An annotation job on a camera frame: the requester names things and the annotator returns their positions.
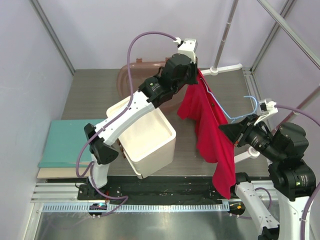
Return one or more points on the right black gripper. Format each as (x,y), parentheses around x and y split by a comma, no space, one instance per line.
(238,133)

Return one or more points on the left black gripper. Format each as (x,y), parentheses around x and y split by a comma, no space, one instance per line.
(194,70)

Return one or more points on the light blue wire hanger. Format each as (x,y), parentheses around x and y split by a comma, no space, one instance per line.
(232,118)

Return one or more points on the red t shirt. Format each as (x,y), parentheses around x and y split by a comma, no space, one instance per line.
(213,146)

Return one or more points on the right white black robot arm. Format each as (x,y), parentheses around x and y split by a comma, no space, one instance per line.
(293,180)

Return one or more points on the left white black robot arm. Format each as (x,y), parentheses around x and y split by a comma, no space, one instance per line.
(180,70)

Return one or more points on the metal clothes rack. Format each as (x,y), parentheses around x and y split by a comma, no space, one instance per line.
(249,73)

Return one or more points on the brown translucent plastic lid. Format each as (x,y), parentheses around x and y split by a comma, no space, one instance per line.
(141,70)

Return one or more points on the white plastic storage box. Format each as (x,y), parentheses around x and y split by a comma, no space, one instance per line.
(147,138)

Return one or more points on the teal book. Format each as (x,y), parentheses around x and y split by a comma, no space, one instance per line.
(64,142)

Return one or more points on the beige board under book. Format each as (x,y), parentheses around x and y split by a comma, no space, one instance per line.
(57,173)

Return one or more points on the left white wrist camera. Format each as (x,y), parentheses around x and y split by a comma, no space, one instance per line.
(187,47)

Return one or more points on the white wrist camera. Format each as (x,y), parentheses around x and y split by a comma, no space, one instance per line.
(267,110)
(187,47)

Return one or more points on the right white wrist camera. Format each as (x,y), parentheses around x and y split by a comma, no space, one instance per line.
(267,110)

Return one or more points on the white slotted cable duct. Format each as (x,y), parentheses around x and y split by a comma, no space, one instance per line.
(102,208)

